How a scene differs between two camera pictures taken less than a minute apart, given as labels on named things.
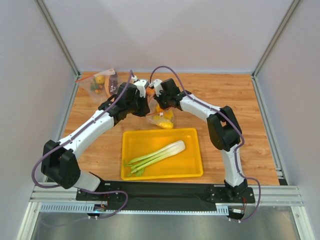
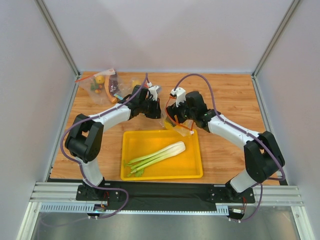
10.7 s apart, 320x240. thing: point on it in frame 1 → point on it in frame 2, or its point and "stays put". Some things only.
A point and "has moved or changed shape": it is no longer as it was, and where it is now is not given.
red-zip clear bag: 164,118 has moved or changed shape
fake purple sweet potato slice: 113,84 stays put
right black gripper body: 158,97 → 173,112
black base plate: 163,196 stays put
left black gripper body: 144,105 → 154,110
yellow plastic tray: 136,143 stays put
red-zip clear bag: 101,86 stays put
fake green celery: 138,164 stays put
